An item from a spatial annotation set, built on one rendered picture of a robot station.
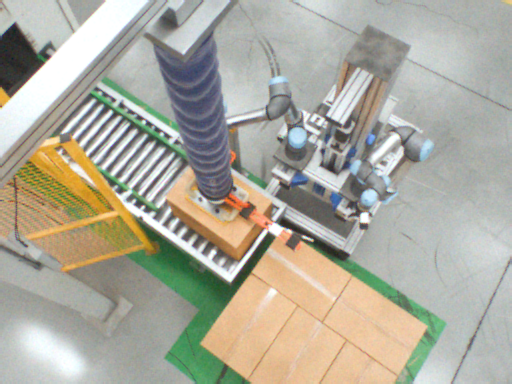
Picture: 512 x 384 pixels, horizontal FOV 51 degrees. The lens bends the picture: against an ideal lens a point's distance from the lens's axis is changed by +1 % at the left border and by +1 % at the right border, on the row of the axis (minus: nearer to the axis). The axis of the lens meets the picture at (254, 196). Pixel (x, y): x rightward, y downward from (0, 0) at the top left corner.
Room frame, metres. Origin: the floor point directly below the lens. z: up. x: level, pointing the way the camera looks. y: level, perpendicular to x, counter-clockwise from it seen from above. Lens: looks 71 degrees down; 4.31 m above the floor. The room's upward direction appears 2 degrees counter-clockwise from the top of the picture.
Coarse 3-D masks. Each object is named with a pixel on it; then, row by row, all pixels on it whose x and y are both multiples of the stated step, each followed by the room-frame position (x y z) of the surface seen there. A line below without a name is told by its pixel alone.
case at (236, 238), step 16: (192, 176) 1.34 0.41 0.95; (176, 192) 1.23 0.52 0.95; (256, 192) 1.21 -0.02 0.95; (176, 208) 1.14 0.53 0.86; (192, 208) 1.11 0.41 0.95; (192, 224) 1.07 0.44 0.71; (208, 224) 1.00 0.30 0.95; (240, 224) 0.99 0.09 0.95; (256, 224) 1.00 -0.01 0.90; (224, 240) 0.89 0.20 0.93; (240, 240) 0.88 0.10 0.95; (240, 256) 0.85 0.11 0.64
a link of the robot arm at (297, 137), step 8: (288, 128) 1.54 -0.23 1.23; (296, 128) 1.52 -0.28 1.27; (304, 128) 1.54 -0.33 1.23; (288, 136) 1.47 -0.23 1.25; (296, 136) 1.46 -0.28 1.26; (304, 136) 1.46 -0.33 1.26; (288, 144) 1.45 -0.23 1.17; (296, 144) 1.42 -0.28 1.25; (304, 144) 1.43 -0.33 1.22; (296, 152) 1.41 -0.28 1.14
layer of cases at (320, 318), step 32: (288, 256) 0.86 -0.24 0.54; (320, 256) 0.86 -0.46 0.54; (256, 288) 0.64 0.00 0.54; (288, 288) 0.63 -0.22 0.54; (320, 288) 0.63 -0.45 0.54; (352, 288) 0.62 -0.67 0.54; (224, 320) 0.43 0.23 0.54; (256, 320) 0.42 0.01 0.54; (288, 320) 0.41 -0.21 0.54; (320, 320) 0.41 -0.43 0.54; (352, 320) 0.40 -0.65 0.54; (384, 320) 0.40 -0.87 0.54; (416, 320) 0.39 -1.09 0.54; (224, 352) 0.22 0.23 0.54; (256, 352) 0.21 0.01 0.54; (288, 352) 0.20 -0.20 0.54; (320, 352) 0.20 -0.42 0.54; (352, 352) 0.19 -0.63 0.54; (384, 352) 0.19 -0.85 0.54
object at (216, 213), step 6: (198, 192) 1.21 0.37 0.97; (186, 198) 1.18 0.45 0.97; (192, 198) 1.17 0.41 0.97; (198, 198) 1.17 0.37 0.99; (204, 198) 1.17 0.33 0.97; (198, 204) 1.13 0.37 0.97; (204, 210) 1.09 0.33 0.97; (216, 210) 1.08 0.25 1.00; (222, 210) 1.08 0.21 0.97; (210, 216) 1.05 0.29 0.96; (216, 216) 1.04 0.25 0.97; (222, 222) 1.00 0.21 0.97
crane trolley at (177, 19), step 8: (176, 0) 1.12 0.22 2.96; (184, 0) 1.12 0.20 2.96; (192, 0) 1.15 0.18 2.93; (200, 0) 1.17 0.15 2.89; (168, 8) 1.10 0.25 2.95; (176, 8) 1.09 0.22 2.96; (184, 8) 1.11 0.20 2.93; (192, 8) 1.14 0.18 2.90; (168, 16) 1.10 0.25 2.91; (176, 16) 1.09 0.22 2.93; (184, 16) 1.11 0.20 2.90; (176, 24) 1.09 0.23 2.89
